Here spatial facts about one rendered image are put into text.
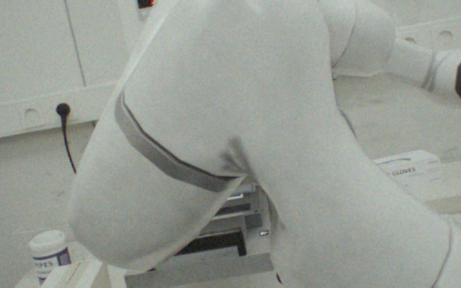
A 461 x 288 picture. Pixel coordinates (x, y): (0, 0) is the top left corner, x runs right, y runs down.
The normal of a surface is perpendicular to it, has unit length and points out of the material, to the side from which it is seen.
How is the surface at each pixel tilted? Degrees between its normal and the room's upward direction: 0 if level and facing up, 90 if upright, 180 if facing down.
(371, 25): 86
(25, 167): 90
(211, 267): 90
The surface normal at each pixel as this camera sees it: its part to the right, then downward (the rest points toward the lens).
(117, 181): -0.40, 0.21
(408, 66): 0.34, 0.29
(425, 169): 0.15, 0.16
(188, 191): 0.28, 0.57
